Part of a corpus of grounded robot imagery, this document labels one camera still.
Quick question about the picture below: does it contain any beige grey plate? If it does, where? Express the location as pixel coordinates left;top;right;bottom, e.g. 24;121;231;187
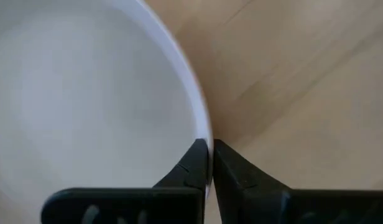
0;0;214;224

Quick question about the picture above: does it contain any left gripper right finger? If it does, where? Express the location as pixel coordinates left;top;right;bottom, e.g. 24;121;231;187
212;139;383;224

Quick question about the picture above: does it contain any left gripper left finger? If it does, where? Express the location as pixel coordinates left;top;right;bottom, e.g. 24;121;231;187
40;138;210;224

